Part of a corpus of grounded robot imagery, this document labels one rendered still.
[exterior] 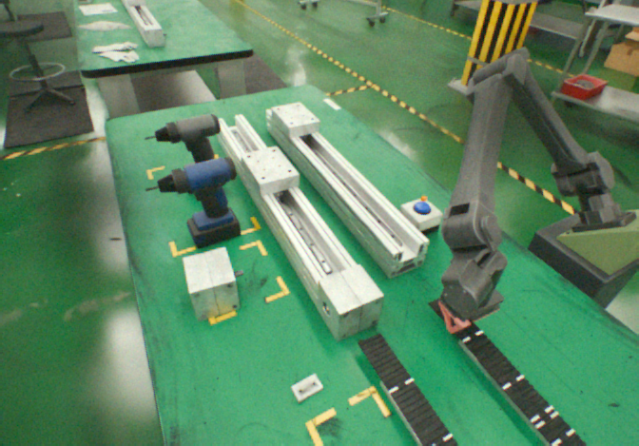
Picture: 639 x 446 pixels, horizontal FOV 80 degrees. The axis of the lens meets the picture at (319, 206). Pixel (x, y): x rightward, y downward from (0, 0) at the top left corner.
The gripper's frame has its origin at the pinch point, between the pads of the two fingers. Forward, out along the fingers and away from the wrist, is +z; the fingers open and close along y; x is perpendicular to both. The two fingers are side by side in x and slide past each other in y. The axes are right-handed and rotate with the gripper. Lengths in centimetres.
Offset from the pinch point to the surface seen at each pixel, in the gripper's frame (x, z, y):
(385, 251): -21.0, -3.1, 4.4
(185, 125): -72, -18, 36
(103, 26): -269, 1, 52
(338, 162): -57, -5, -3
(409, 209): -31.2, -2.9, -10.2
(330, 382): -2.1, 3.1, 28.6
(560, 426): 22.1, -0.1, -1.1
